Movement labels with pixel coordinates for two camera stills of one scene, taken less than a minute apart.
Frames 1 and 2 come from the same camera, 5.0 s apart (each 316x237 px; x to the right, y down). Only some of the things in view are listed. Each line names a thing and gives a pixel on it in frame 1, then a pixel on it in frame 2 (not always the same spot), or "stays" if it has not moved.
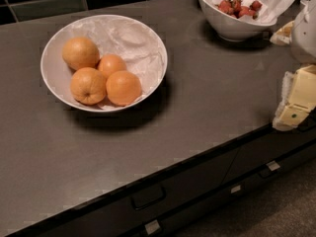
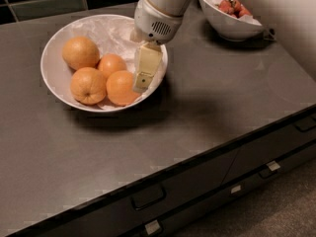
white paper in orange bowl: x=140 y=48 stays
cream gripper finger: x=283 y=37 → x=138 y=36
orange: x=88 y=86 stays
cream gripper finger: x=298 y=98 → x=149 y=56
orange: x=123 y=88 stays
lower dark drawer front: x=227 y=198 stays
